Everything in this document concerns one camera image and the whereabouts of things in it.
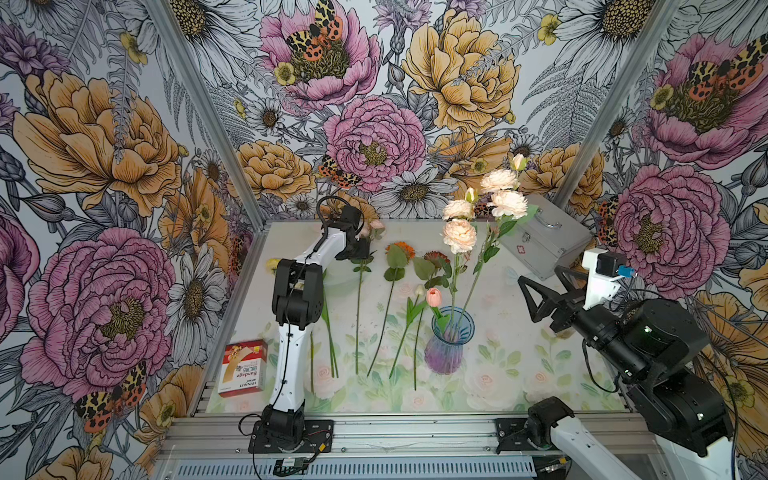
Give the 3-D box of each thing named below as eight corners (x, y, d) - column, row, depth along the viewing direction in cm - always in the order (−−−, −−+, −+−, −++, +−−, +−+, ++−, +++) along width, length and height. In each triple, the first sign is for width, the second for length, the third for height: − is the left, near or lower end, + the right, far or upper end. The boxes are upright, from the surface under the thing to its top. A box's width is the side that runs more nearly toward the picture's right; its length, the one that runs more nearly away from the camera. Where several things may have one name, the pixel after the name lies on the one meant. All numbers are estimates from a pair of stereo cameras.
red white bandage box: (225, 402, 81) (217, 397, 78) (230, 351, 90) (224, 344, 86) (267, 392, 83) (261, 387, 79) (269, 343, 92) (264, 336, 88)
